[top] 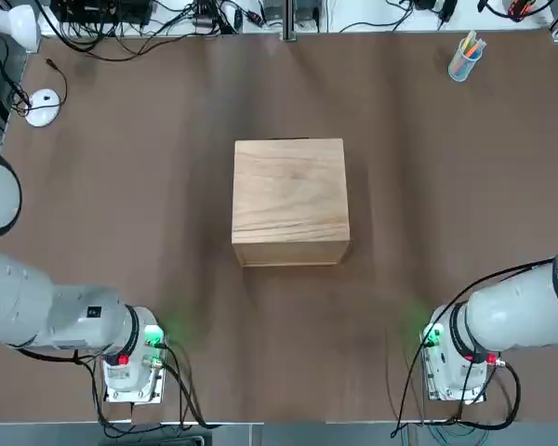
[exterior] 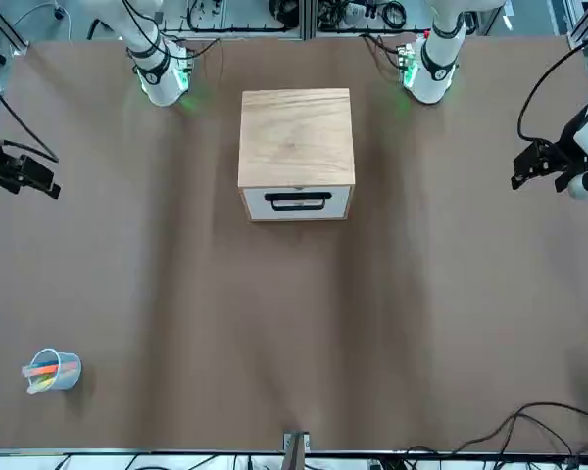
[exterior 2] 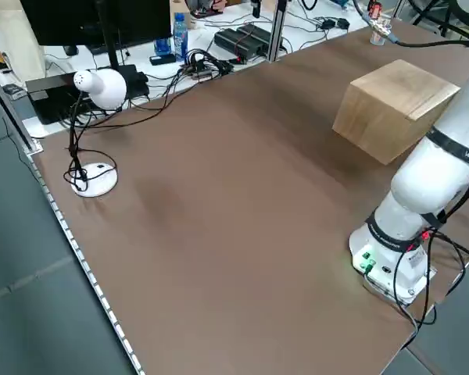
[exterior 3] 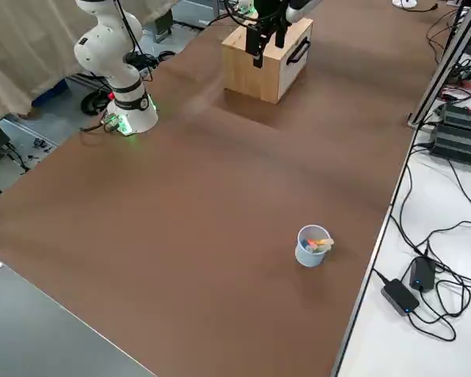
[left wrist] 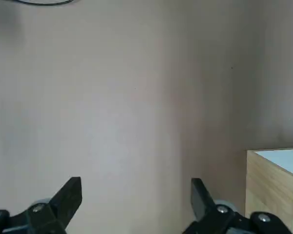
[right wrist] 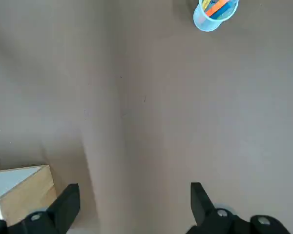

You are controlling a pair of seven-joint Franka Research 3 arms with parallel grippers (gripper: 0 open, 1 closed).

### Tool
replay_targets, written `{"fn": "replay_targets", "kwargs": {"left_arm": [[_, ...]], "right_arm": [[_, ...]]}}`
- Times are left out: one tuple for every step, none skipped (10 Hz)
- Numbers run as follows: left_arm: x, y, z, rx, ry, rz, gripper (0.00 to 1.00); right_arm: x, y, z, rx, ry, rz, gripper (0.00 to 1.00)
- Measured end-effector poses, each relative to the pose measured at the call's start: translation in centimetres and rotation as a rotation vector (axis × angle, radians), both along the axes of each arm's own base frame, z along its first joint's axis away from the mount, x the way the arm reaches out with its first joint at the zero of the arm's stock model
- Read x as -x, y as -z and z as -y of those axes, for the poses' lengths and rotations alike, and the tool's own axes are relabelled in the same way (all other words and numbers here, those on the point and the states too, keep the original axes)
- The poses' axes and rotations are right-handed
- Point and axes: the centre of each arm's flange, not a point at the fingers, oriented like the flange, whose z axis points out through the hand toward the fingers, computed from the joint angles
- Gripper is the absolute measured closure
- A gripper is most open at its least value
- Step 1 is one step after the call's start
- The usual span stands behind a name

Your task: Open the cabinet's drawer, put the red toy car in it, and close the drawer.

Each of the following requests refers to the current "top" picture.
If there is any wooden cabinet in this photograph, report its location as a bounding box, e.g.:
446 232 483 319
231 138 353 269

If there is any black power supply box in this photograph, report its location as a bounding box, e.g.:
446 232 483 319
261 0 286 22

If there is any clear plastic pen cup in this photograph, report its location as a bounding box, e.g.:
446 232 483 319
447 30 488 83

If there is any black electronics box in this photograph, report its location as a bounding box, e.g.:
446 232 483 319
55 0 153 27

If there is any red drink can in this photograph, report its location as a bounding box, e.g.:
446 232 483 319
506 0 540 22

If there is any white desk lamp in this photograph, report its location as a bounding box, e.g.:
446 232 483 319
0 7 63 128

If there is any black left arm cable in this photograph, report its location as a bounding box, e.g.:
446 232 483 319
160 341 224 428

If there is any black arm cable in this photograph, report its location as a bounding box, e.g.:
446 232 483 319
390 250 558 440
160 341 224 428

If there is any black cable hub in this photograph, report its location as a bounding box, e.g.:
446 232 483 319
191 0 227 33

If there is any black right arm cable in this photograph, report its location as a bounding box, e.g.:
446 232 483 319
390 250 558 440

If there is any black lamp cord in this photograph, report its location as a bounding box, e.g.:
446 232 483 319
44 57 70 111

